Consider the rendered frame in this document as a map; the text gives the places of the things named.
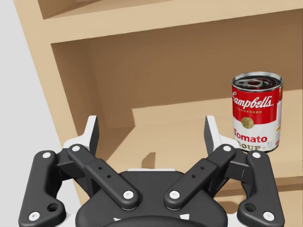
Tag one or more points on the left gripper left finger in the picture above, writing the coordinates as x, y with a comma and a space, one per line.
104, 172

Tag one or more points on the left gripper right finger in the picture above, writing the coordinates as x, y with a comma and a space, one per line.
198, 172

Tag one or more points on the red and white can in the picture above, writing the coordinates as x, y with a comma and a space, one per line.
255, 113

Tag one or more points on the pale wooden shelf unit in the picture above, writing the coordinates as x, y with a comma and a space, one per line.
154, 71

